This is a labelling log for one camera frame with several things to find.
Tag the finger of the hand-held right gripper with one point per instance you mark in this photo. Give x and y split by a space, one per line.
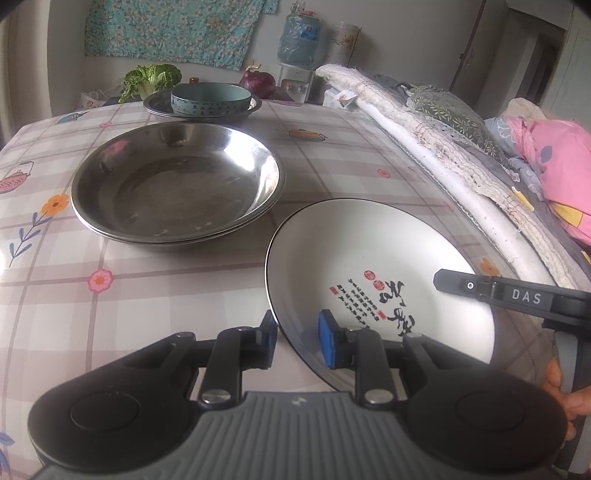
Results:
498 290

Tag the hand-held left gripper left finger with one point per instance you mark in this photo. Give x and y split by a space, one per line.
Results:
271 344

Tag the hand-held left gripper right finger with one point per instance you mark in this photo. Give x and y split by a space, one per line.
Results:
328 339

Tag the white printed plate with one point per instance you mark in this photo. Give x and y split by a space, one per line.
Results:
392 240

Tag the person's right hand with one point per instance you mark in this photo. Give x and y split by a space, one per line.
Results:
575 406

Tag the checked printed tablecloth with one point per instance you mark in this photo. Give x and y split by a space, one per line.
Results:
184 286

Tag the pink printed blanket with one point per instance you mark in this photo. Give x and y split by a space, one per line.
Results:
558 161

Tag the white lace rolled mat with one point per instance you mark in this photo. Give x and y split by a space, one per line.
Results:
443 152

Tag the grey patterned cloth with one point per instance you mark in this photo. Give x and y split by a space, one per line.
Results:
452 120

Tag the white printed box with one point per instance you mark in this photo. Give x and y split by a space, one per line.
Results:
337 99

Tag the teal ceramic bowl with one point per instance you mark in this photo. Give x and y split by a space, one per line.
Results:
210 104

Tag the white water dispenser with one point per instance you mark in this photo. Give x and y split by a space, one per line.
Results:
295 85

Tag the red onion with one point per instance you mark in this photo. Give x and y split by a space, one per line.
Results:
257 83

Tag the green leafy vegetable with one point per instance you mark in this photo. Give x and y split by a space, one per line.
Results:
147 78

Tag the blue water jug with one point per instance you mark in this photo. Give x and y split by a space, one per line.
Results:
299 39

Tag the white plastic bag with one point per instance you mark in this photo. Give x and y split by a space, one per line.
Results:
94 99

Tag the blue floral wall cloth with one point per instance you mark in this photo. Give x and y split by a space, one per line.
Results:
175 32

